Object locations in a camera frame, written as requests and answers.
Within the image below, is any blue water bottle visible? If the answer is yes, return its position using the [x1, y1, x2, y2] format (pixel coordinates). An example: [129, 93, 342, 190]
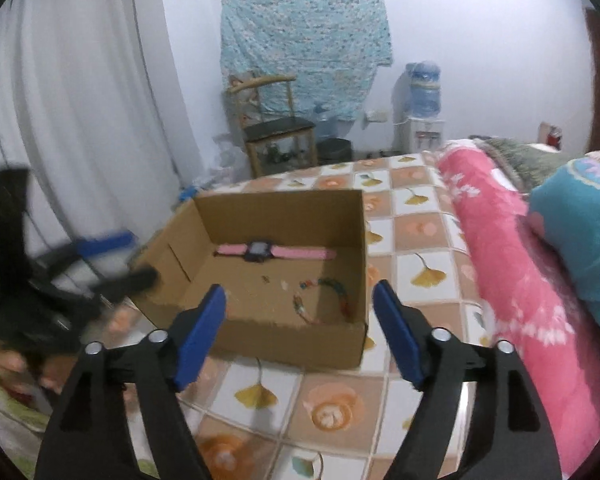
[405, 61, 442, 118]

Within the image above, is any white plastic bag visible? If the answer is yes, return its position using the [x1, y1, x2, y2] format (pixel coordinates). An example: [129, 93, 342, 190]
[192, 132, 251, 193]

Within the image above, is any white water dispenser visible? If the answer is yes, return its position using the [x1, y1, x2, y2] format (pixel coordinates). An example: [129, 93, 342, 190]
[392, 115, 446, 153]

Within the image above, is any pink strap digital watch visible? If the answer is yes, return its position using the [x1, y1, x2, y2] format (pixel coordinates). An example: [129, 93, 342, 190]
[215, 241, 337, 263]

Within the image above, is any leaf and tile pattern tablecloth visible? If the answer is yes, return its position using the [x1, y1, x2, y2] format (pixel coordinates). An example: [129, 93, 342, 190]
[0, 152, 491, 480]

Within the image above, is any multicolour bead bracelet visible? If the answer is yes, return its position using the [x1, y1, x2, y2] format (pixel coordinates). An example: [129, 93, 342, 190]
[300, 277, 356, 320]

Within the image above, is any white curtain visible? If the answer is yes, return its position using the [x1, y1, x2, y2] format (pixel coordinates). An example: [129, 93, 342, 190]
[0, 0, 201, 271]

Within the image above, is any pink floral blanket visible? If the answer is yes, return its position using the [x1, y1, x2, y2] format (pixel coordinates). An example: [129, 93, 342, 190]
[437, 140, 600, 461]

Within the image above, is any brown cardboard box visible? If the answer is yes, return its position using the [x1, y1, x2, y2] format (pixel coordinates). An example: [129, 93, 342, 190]
[130, 187, 370, 372]

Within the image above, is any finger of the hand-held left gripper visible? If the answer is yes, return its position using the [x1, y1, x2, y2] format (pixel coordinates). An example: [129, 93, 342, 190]
[35, 230, 137, 282]
[55, 266, 159, 321]

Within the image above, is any black trash bin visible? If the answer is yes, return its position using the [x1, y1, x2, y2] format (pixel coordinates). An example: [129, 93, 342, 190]
[316, 137, 353, 165]

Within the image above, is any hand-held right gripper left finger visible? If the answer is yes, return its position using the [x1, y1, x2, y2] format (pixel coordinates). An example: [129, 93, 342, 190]
[34, 284, 227, 480]

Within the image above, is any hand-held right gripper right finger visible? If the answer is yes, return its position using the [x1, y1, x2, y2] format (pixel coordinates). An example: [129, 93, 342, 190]
[371, 280, 563, 480]

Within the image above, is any grey patterned blanket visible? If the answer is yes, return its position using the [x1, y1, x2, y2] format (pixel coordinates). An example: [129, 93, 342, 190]
[470, 135, 581, 193]

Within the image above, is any wooden chair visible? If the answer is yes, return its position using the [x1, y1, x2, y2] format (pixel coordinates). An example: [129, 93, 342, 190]
[228, 75, 318, 178]

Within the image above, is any teal pillow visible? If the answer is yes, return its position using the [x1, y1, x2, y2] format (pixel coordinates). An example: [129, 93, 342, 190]
[527, 155, 600, 321]

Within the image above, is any light blue floral cloth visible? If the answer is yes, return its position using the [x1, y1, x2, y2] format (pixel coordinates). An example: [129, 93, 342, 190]
[220, 0, 395, 121]

